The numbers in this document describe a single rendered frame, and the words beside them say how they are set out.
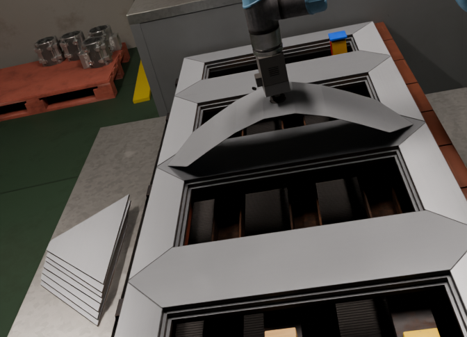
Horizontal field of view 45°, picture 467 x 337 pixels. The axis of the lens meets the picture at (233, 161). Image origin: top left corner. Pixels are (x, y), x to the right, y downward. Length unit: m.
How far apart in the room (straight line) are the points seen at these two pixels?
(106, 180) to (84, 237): 0.33
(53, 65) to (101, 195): 3.27
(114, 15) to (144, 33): 2.84
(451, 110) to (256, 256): 0.97
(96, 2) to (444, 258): 4.33
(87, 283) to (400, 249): 0.72
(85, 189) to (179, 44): 0.77
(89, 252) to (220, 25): 1.13
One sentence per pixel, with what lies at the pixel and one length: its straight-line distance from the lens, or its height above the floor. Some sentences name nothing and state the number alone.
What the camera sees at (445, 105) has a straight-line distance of 2.00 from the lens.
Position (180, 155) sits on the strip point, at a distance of 1.58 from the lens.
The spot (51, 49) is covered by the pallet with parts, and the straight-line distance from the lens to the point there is 4.90.
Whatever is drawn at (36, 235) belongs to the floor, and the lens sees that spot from 3.14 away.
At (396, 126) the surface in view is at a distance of 1.52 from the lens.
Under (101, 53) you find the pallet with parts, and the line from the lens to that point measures 4.55.
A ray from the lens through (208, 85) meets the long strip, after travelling 2.00.
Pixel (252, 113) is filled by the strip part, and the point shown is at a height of 0.98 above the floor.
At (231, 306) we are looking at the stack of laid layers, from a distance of 1.16.
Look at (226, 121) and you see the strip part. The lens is 1.52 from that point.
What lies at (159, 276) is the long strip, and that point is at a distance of 1.25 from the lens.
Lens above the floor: 1.66
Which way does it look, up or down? 32 degrees down
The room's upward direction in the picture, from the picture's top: 14 degrees counter-clockwise
